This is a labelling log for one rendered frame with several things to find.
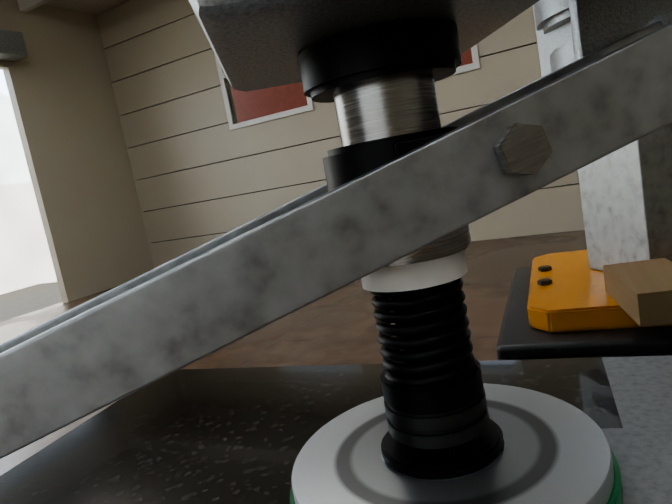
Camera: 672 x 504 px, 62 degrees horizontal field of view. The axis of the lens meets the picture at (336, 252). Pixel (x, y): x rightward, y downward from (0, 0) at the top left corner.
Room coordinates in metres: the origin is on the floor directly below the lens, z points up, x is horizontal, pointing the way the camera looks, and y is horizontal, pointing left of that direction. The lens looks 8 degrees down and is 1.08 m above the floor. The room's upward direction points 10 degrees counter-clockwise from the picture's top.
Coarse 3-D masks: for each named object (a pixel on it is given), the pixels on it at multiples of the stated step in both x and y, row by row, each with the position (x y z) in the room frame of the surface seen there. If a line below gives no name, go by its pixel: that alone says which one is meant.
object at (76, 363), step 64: (576, 64) 0.42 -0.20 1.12; (640, 64) 0.31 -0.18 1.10; (512, 128) 0.30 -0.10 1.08; (576, 128) 0.31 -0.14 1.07; (640, 128) 0.31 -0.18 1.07; (320, 192) 0.41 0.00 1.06; (384, 192) 0.30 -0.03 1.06; (448, 192) 0.30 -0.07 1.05; (512, 192) 0.31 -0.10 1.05; (192, 256) 0.40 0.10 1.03; (256, 256) 0.29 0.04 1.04; (320, 256) 0.30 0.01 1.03; (384, 256) 0.30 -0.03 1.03; (64, 320) 0.39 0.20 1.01; (128, 320) 0.29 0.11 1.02; (192, 320) 0.29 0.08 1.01; (256, 320) 0.29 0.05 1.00; (0, 384) 0.28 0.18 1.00; (64, 384) 0.28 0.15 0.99; (128, 384) 0.29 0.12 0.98; (0, 448) 0.28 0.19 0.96
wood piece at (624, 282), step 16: (608, 272) 0.91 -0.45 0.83; (624, 272) 0.88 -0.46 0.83; (640, 272) 0.86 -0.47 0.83; (656, 272) 0.85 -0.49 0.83; (608, 288) 0.93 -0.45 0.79; (624, 288) 0.82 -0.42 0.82; (640, 288) 0.78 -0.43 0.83; (656, 288) 0.77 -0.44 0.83; (624, 304) 0.83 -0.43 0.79; (640, 304) 0.76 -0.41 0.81; (656, 304) 0.75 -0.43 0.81; (640, 320) 0.76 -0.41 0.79; (656, 320) 0.75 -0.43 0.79
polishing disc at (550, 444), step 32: (352, 416) 0.43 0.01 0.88; (384, 416) 0.42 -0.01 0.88; (512, 416) 0.39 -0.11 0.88; (544, 416) 0.38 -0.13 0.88; (576, 416) 0.37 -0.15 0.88; (320, 448) 0.39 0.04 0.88; (352, 448) 0.38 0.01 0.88; (512, 448) 0.34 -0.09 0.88; (544, 448) 0.34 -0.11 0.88; (576, 448) 0.33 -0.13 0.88; (608, 448) 0.32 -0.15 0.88; (320, 480) 0.35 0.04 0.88; (352, 480) 0.34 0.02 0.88; (384, 480) 0.33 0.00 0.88; (416, 480) 0.33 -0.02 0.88; (448, 480) 0.32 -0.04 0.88; (480, 480) 0.31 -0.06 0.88; (512, 480) 0.31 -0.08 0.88; (544, 480) 0.30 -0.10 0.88; (576, 480) 0.30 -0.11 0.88; (608, 480) 0.29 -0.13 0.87
